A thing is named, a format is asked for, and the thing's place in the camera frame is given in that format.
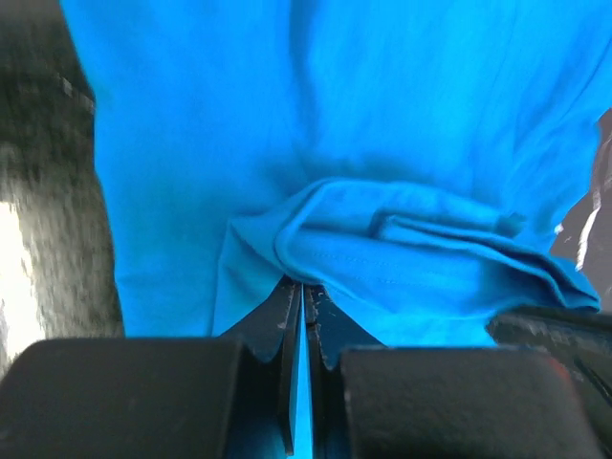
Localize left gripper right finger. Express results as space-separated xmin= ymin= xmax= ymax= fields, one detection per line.
xmin=304 ymin=287 xmax=602 ymax=458

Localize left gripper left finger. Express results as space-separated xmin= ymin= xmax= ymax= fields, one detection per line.
xmin=1 ymin=279 xmax=301 ymax=458

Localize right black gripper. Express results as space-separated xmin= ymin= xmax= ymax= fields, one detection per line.
xmin=488 ymin=308 xmax=611 ymax=449

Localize blue t-shirt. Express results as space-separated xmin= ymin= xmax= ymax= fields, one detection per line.
xmin=59 ymin=0 xmax=612 ymax=459

